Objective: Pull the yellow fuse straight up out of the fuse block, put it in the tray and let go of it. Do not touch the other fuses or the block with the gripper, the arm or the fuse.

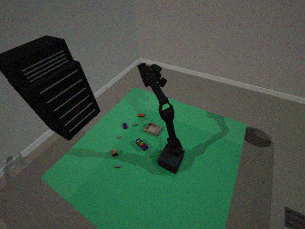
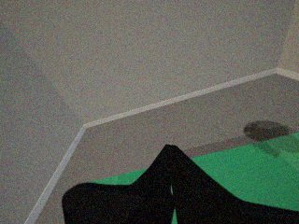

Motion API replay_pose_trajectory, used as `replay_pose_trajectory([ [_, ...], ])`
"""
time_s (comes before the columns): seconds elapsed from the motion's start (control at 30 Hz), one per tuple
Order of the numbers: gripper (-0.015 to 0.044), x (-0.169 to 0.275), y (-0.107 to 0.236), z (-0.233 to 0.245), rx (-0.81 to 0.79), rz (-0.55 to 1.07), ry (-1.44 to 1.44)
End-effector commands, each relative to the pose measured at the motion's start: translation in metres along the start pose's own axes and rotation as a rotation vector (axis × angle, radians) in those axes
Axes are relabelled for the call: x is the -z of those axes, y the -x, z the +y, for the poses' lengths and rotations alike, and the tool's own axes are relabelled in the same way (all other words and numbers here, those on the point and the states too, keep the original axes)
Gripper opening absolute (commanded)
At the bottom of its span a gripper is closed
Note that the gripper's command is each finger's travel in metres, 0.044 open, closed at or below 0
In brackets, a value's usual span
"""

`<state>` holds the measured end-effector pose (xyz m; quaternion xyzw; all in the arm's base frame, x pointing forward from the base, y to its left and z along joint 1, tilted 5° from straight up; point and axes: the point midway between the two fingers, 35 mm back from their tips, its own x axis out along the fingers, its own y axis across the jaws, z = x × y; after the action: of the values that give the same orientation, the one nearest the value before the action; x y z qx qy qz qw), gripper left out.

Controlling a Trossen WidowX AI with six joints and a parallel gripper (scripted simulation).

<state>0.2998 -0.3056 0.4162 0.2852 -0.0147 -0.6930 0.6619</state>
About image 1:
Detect tan rectangular tray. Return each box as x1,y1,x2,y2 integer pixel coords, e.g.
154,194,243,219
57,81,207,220
144,122,162,136

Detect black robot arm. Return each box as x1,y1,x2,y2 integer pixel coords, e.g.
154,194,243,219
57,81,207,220
138,63,183,158

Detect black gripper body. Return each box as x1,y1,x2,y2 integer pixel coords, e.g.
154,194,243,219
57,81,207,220
147,65,167,87

